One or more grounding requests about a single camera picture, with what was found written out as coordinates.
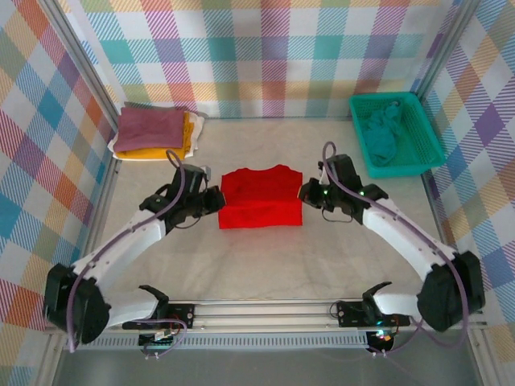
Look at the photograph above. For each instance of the red t-shirt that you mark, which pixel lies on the red t-shirt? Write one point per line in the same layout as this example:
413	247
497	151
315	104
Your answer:
261	201

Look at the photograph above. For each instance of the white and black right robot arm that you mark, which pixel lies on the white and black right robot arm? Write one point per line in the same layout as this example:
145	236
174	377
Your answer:
402	237

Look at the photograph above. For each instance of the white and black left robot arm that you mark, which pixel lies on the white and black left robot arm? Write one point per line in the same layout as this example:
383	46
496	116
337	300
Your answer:
128	241

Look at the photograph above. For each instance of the stack of folded clothes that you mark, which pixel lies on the stack of folded clothes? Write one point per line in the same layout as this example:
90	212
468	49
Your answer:
198	132

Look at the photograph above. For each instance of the folded yellow t-shirt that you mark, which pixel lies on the folded yellow t-shirt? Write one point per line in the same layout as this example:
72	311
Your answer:
161	154

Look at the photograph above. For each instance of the crumpled teal t-shirt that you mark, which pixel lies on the crumpled teal t-shirt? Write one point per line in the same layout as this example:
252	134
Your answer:
380	136

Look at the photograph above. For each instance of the folded purple t-shirt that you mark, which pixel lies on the folded purple t-shirt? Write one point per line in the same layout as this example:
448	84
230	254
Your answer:
149	126

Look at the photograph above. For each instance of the teal plastic basket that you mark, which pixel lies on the teal plastic basket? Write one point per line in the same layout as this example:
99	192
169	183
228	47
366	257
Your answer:
422	132

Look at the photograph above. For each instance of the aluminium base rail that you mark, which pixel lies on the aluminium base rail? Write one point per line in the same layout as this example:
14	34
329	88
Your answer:
261	313

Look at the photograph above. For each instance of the aluminium frame post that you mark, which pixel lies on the aluminium frame post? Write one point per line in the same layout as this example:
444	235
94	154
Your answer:
446	48
80	60

